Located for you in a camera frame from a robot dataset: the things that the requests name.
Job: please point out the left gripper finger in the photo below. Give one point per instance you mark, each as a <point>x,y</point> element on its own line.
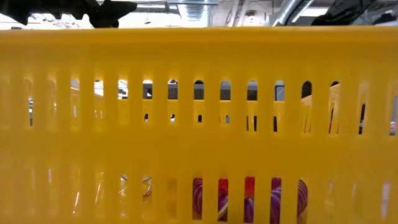
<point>109,14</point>

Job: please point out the white cylindrical spot lamp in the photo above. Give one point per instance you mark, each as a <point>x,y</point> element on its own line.
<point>306,91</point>

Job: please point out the silver ventilation duct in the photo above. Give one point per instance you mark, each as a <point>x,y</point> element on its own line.
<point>289,11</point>

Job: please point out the yellow slotted plastic basket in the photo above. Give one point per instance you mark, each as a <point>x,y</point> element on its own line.
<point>199,149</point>

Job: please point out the purple striped ball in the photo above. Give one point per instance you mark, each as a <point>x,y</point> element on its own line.
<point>276,202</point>

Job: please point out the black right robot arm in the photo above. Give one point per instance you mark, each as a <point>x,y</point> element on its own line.
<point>342,12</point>

